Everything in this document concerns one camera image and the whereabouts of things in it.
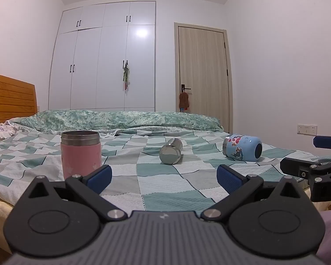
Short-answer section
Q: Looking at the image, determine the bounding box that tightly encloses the green floral quilt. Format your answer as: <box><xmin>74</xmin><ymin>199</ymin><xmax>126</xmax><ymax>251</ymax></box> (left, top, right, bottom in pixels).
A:
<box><xmin>9</xmin><ymin>109</ymin><xmax>224</xmax><ymax>133</ymax></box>

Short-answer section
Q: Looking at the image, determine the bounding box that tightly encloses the white wardrobe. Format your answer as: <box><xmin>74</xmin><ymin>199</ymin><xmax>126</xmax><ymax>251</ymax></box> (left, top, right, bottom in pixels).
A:
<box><xmin>48</xmin><ymin>1</ymin><xmax>156</xmax><ymax>111</ymax></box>

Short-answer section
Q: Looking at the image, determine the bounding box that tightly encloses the pink steel-rimmed cup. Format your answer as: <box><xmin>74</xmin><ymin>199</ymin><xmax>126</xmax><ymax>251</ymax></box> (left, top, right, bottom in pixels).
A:
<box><xmin>61</xmin><ymin>130</ymin><xmax>102</xmax><ymax>180</ymax></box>

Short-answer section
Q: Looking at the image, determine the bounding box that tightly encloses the white wall socket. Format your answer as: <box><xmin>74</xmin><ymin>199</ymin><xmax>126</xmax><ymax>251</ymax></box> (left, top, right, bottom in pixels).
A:
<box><xmin>297</xmin><ymin>124</ymin><xmax>318</xmax><ymax>135</ymax></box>

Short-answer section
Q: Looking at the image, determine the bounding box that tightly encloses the light wooden door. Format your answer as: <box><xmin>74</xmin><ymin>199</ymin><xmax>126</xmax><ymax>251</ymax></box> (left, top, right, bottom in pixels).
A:
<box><xmin>174</xmin><ymin>22</ymin><xmax>234</xmax><ymax>133</ymax></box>

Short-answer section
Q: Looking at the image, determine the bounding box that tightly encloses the green hanging ornament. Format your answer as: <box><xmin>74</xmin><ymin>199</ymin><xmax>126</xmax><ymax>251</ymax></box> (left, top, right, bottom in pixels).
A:
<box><xmin>122</xmin><ymin>63</ymin><xmax>131</xmax><ymax>91</ymax></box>

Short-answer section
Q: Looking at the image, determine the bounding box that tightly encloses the plain stainless steel cup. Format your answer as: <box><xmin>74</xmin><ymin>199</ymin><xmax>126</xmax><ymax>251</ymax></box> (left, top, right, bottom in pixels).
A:
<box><xmin>159</xmin><ymin>138</ymin><xmax>183</xmax><ymax>165</ymax></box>

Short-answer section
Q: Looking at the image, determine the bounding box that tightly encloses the blue cartoon print cup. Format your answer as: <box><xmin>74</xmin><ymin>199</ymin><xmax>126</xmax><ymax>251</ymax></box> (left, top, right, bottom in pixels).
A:
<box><xmin>222</xmin><ymin>134</ymin><xmax>263</xmax><ymax>162</ymax></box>

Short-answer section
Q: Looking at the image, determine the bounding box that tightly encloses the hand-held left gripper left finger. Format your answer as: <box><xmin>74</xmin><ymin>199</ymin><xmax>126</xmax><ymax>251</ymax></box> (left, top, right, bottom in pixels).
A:
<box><xmin>15</xmin><ymin>165</ymin><xmax>128</xmax><ymax>223</ymax></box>

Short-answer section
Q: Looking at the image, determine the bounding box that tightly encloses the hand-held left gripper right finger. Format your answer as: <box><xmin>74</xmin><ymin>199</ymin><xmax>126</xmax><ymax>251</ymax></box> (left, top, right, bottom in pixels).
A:
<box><xmin>200</xmin><ymin>164</ymin><xmax>314</xmax><ymax>223</ymax></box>

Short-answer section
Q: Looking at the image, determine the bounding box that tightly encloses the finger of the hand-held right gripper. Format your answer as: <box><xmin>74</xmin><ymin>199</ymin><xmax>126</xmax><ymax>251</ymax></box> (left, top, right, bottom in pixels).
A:
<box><xmin>313</xmin><ymin>135</ymin><xmax>331</xmax><ymax>150</ymax></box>
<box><xmin>280</xmin><ymin>157</ymin><xmax>331</xmax><ymax>184</ymax></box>

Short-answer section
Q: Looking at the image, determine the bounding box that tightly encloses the checkered green bedsheet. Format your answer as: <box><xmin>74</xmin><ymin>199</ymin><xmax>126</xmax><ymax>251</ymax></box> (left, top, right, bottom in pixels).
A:
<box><xmin>0</xmin><ymin>127</ymin><xmax>331</xmax><ymax>214</ymax></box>

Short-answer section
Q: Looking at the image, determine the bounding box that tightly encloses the wooden headboard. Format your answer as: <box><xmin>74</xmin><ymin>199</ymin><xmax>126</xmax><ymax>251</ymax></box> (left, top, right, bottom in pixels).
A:
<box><xmin>0</xmin><ymin>72</ymin><xmax>37</xmax><ymax>127</ymax></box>

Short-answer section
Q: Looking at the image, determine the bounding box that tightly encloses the brown hanging bag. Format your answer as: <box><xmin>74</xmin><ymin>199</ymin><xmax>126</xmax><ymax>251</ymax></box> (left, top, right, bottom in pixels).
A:
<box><xmin>178</xmin><ymin>91</ymin><xmax>190</xmax><ymax>113</ymax></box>

